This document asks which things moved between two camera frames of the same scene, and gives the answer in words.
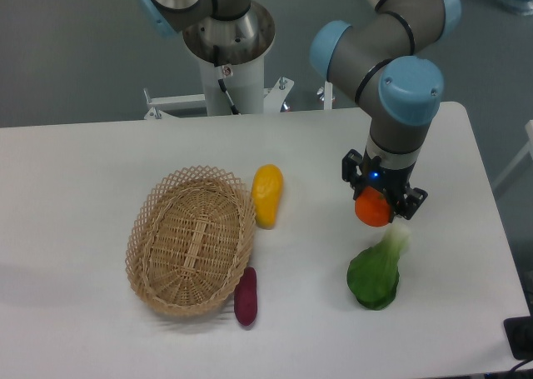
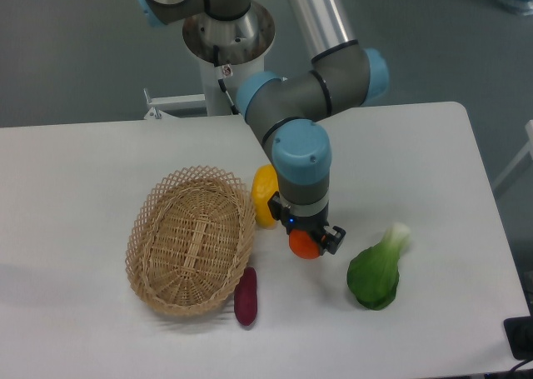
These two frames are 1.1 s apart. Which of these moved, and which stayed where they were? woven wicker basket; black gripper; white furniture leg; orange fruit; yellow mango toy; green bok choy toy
Moved: orange fruit; black gripper
Stayed: green bok choy toy; yellow mango toy; woven wicker basket; white furniture leg
